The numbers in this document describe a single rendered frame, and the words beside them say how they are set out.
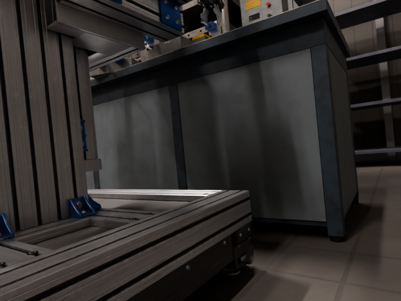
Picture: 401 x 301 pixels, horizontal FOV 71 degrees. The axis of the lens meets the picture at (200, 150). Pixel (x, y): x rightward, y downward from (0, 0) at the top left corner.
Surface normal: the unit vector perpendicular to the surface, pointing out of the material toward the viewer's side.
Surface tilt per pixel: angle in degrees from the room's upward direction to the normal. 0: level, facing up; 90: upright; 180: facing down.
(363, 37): 90
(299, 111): 90
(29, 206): 90
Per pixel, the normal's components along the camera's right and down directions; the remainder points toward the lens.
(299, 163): -0.55, 0.06
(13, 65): 0.82, -0.07
